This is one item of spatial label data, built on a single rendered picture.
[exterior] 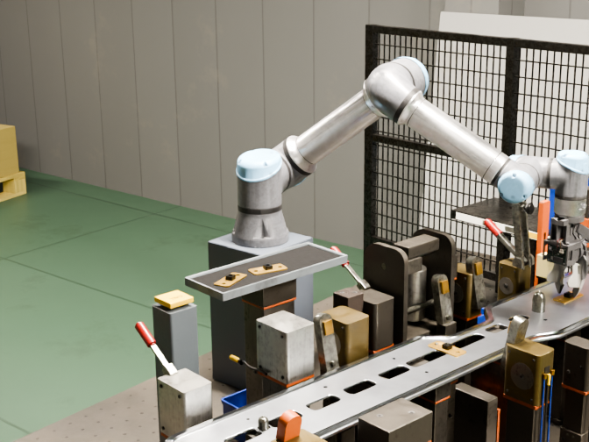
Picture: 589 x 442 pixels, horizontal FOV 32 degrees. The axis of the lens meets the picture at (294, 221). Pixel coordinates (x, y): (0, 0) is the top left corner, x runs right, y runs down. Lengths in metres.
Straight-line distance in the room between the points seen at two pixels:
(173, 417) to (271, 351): 0.26
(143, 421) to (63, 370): 2.05
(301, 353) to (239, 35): 4.50
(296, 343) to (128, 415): 0.72
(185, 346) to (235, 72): 4.48
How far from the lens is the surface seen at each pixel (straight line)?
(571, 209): 2.51
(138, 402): 2.74
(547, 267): 2.73
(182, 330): 2.14
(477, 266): 2.54
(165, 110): 7.05
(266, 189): 2.60
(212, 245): 2.69
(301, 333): 2.10
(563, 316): 2.52
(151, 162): 7.25
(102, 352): 4.82
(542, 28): 4.93
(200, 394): 1.98
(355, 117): 2.61
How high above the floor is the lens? 1.92
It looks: 17 degrees down
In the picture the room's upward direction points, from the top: 1 degrees counter-clockwise
